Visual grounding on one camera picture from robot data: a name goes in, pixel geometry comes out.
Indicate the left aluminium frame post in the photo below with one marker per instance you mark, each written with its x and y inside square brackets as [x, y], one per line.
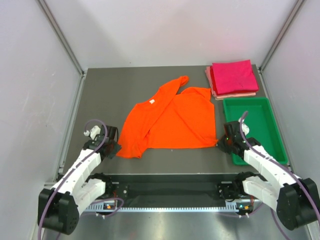
[60, 35]

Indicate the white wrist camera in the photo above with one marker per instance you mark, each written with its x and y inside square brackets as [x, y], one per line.
[93, 132]
[245, 128]

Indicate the aluminium frame post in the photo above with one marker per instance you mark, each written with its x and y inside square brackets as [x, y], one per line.
[60, 35]
[298, 5]

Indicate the red folded t shirt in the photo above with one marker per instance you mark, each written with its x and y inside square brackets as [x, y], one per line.
[212, 80]

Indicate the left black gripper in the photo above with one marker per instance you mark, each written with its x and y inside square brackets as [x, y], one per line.
[117, 148]

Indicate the orange t shirt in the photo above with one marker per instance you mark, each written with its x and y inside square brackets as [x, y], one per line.
[171, 119]

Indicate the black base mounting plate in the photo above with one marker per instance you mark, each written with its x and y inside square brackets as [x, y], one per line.
[171, 190]

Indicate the right aluminium frame post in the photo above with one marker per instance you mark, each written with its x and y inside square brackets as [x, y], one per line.
[298, 5]

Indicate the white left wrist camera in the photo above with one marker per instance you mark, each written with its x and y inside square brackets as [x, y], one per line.
[93, 132]

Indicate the pink folded t shirt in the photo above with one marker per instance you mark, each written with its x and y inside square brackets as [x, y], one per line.
[225, 96]

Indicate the grey slotted cable duct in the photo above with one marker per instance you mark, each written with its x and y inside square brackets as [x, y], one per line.
[227, 207]

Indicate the magenta folded t shirt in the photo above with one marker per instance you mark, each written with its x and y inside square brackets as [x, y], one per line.
[234, 77]

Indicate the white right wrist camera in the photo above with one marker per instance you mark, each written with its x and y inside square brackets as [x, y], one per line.
[245, 128]

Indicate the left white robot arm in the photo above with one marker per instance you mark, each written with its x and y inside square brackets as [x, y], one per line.
[61, 206]

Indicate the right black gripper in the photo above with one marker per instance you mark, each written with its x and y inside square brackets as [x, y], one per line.
[220, 144]

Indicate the green plastic tray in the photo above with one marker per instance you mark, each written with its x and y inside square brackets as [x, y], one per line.
[261, 122]

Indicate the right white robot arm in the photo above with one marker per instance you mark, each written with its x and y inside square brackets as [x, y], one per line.
[295, 200]

